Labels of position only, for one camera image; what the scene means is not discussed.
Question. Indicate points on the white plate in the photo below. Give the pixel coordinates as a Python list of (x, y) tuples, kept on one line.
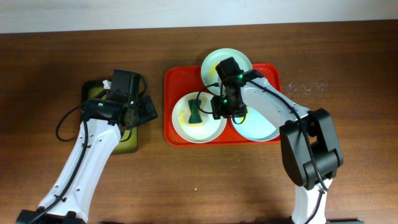
[(208, 130)]

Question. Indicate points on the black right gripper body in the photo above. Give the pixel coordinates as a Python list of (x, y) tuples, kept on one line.
[(227, 107)]

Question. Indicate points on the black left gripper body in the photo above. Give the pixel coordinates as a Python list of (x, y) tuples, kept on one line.
[(147, 107)]

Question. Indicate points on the light green plate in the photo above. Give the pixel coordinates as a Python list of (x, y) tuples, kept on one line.
[(209, 74)]

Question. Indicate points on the green yellow sponge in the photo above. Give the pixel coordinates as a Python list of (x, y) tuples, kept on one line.
[(194, 106)]

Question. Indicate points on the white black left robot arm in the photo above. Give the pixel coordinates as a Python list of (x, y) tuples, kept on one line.
[(70, 198)]

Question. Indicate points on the black sponge tray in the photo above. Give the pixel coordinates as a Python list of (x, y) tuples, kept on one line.
[(129, 144)]

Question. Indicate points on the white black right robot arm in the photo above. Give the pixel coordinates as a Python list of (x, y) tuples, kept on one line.
[(311, 152)]

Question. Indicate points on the light blue plate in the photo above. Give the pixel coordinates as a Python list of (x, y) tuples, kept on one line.
[(255, 127)]

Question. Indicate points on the red plastic tray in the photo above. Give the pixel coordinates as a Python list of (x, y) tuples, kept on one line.
[(178, 82)]

